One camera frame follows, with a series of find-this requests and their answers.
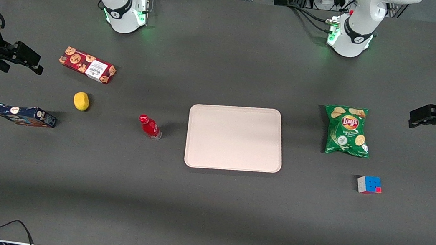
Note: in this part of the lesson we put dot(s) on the Rubik's cube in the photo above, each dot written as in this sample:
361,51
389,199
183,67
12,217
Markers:
369,185

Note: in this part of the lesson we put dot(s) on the beige plastic tray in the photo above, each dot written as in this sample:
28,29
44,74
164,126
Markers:
235,138

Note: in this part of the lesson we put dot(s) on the yellow lemon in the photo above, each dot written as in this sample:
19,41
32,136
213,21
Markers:
81,101

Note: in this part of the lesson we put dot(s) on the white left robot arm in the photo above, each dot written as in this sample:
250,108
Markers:
351,39

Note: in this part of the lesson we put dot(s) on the red coke bottle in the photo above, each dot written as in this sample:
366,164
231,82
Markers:
150,127

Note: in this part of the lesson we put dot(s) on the dark blue snack box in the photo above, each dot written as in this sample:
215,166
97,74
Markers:
26,115

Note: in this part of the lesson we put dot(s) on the green Lay's chips bag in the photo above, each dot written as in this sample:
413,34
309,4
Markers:
347,131

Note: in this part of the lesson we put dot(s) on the red cookie box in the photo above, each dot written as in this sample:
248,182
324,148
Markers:
87,65

